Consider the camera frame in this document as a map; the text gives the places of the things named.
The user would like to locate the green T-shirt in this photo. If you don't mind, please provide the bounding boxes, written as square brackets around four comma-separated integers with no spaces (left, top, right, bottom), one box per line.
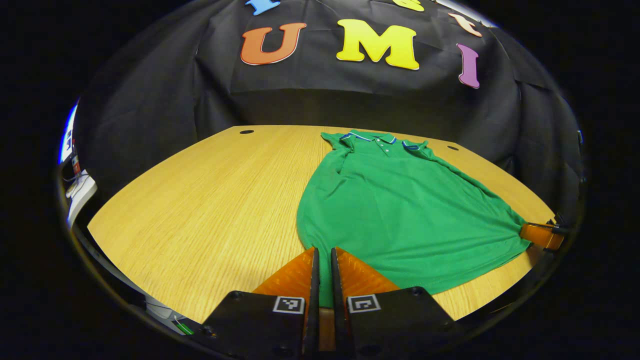
[296,129,532,308]

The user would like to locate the computer monitor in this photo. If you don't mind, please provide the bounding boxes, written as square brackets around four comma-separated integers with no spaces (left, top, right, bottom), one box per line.
[59,102,82,166]

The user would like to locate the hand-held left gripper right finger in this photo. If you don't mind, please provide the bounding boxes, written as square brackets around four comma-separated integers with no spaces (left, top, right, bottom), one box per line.
[330,246,463,358]

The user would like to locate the white side desk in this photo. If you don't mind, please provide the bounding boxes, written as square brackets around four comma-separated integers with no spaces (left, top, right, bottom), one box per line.
[64,170,99,227]

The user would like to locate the black backdrop cloth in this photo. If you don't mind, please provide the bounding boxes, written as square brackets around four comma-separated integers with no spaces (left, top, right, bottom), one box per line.
[75,0,586,221]

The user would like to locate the white and green device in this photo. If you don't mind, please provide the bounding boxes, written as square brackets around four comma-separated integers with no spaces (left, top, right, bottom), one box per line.
[144,294,197,337]

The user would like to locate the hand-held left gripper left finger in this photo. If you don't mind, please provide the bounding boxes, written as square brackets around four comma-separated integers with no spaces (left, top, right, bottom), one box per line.
[192,246,321,358]

